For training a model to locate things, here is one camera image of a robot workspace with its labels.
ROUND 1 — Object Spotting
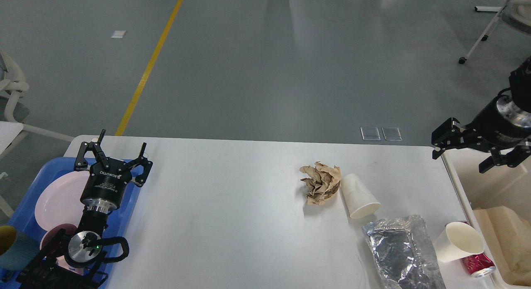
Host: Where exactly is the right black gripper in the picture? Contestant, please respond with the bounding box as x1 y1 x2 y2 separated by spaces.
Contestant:
431 95 531 174

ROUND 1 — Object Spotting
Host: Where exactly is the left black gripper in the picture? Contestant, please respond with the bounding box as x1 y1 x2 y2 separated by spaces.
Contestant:
74 129 153 215

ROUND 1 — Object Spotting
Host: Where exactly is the pink plate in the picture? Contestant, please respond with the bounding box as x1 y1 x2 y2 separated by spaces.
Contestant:
34 171 89 231

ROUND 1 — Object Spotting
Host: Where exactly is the pink mug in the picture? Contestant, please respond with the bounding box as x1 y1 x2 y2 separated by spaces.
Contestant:
40 223 85 277

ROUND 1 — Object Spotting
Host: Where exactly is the brown paper bag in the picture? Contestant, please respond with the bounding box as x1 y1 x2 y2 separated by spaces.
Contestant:
473 206 531 287

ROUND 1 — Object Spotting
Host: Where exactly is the teal green mug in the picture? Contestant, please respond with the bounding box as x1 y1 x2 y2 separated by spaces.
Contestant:
0 225 40 283

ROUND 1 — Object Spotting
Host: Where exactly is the aluminium foil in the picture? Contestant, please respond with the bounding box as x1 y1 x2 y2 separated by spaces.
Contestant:
361 215 446 289

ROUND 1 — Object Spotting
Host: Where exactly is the white paper cup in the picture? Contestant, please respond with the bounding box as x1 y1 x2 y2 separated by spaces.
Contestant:
433 221 485 262
340 173 381 219

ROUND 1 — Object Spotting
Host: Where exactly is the brown paper ball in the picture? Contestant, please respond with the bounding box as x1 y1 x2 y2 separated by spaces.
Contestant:
299 162 342 205

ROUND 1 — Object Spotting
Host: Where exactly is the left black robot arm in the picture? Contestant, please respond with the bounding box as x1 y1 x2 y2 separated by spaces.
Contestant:
16 130 153 289

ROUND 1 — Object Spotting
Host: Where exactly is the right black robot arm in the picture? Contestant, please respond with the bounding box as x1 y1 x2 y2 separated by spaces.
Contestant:
431 59 531 173

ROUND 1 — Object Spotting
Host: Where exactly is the beige plastic bin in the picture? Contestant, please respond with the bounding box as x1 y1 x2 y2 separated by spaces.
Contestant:
442 149 531 289

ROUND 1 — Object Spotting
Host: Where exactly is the blue plastic tray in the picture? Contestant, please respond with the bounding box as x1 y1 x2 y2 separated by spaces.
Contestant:
0 157 141 289

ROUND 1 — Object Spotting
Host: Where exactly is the clear floor plate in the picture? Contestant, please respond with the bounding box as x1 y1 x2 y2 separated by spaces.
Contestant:
360 126 403 141

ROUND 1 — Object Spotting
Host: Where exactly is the white side table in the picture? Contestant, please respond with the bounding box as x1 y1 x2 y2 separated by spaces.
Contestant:
0 121 23 218

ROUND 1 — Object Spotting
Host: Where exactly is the red soda can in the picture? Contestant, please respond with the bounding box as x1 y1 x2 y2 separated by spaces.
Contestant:
460 253 497 278

